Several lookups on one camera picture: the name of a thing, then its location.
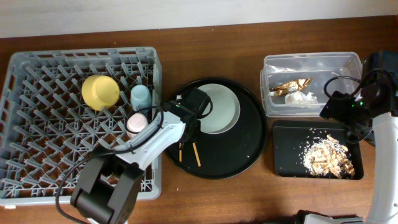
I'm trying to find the grey plate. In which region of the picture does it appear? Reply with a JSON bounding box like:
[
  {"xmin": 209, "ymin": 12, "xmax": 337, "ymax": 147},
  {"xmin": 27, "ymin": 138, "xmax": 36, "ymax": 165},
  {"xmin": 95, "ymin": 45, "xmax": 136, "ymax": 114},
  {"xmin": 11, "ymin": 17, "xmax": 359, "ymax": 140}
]
[{"xmin": 199, "ymin": 83, "xmax": 241, "ymax": 134}]

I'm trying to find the blue cup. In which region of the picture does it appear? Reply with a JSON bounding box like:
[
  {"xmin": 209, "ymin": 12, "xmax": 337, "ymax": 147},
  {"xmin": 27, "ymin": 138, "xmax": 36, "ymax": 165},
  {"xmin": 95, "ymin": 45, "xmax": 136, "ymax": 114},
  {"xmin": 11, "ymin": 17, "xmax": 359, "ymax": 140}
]
[{"xmin": 131, "ymin": 85, "xmax": 152, "ymax": 113}]

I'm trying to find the wooden chopstick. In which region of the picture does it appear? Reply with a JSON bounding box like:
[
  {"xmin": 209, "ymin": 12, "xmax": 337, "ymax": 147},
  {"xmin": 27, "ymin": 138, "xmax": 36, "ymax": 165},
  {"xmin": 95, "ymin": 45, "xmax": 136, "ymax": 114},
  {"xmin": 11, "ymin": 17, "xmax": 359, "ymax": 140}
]
[
  {"xmin": 192, "ymin": 142, "xmax": 201, "ymax": 167},
  {"xmin": 178, "ymin": 142, "xmax": 183, "ymax": 162}
]

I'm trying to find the pink cup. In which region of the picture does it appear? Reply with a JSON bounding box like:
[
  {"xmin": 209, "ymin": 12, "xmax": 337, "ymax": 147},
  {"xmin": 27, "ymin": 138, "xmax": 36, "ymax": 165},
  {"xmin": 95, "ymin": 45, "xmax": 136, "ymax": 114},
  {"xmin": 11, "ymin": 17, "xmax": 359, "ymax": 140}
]
[{"xmin": 126, "ymin": 113, "xmax": 149, "ymax": 139}]

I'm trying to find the white tissue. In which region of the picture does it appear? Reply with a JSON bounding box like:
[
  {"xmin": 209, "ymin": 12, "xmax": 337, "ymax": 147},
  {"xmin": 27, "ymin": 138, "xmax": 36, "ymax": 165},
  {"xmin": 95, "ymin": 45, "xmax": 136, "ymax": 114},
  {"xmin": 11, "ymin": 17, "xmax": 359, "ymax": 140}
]
[{"xmin": 285, "ymin": 91, "xmax": 318, "ymax": 105}]

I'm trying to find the gold snack wrapper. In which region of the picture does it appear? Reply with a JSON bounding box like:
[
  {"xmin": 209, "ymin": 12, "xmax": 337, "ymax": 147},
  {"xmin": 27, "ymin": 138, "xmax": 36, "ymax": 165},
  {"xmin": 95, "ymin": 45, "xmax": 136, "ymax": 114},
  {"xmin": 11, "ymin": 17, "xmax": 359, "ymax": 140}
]
[{"xmin": 270, "ymin": 78, "xmax": 313, "ymax": 96}]

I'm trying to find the yellow bowl with food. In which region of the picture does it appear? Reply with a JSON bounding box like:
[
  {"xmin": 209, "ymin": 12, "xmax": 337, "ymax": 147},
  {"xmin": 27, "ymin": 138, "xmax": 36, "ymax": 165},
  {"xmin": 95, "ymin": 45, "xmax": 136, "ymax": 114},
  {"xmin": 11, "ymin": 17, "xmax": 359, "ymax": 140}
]
[{"xmin": 81, "ymin": 75, "xmax": 120, "ymax": 111}]

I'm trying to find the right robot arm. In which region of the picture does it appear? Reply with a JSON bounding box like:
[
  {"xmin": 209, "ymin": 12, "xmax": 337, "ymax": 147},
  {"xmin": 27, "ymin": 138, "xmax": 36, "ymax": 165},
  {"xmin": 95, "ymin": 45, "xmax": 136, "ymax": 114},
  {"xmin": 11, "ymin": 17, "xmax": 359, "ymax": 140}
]
[{"xmin": 320, "ymin": 50, "xmax": 397, "ymax": 223}]

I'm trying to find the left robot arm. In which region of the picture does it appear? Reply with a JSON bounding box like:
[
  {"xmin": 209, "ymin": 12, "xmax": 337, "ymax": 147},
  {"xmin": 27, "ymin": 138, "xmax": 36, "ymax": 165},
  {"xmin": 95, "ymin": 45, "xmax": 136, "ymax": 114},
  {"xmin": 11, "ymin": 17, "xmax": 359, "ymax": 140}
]
[{"xmin": 70, "ymin": 88, "xmax": 213, "ymax": 223}]

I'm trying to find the grey dishwasher rack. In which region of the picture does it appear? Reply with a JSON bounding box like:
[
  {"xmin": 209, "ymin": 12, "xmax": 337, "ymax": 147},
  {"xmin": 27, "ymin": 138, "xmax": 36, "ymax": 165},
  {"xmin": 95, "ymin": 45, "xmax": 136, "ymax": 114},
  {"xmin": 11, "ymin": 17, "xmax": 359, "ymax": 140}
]
[{"xmin": 1, "ymin": 47, "xmax": 162, "ymax": 207}]

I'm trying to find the pile of food scraps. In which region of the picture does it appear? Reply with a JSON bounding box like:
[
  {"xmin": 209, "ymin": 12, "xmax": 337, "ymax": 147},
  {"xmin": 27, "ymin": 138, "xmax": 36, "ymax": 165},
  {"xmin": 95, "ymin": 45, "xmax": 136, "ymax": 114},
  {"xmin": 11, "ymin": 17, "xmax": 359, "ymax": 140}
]
[{"xmin": 300, "ymin": 134, "xmax": 356, "ymax": 179}]

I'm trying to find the round black tray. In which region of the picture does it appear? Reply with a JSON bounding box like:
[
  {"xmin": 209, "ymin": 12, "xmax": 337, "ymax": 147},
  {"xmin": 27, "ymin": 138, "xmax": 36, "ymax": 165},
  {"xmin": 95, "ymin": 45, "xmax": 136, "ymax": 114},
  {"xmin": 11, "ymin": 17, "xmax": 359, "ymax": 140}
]
[{"xmin": 164, "ymin": 78, "xmax": 268, "ymax": 179}]

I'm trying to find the clear plastic bin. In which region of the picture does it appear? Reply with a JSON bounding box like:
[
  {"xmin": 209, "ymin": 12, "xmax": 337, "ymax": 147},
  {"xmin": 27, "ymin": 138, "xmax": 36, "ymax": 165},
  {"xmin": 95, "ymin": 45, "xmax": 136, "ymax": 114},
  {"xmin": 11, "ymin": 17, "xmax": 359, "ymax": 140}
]
[{"xmin": 261, "ymin": 52, "xmax": 362, "ymax": 118}]

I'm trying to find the black rectangular tray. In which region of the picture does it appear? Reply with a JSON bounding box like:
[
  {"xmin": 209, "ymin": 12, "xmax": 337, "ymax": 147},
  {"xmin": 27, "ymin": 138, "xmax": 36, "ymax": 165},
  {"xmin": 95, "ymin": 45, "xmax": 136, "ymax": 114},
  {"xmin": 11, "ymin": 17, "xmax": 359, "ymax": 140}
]
[{"xmin": 272, "ymin": 120, "xmax": 364, "ymax": 180}]

